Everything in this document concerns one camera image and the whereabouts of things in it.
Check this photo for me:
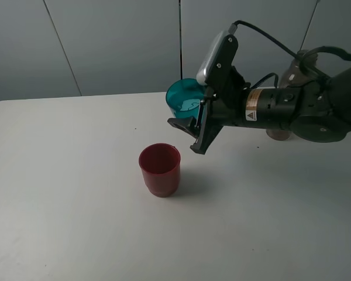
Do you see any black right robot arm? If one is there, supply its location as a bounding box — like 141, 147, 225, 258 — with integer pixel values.
168, 68, 351, 155

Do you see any black camera cable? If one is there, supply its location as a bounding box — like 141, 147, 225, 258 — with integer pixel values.
228, 19, 351, 88

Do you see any teal translucent plastic cup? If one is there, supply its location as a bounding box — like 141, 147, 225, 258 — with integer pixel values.
166, 78, 205, 119

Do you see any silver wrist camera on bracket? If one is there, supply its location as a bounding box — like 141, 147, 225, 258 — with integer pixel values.
196, 30, 246, 95

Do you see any brown translucent water bottle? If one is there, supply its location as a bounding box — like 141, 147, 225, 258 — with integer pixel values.
266, 49, 319, 142

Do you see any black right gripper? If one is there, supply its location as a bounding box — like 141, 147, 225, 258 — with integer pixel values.
167, 86, 303, 155

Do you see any red plastic cup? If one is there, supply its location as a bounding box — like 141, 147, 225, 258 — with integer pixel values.
139, 143, 181, 198

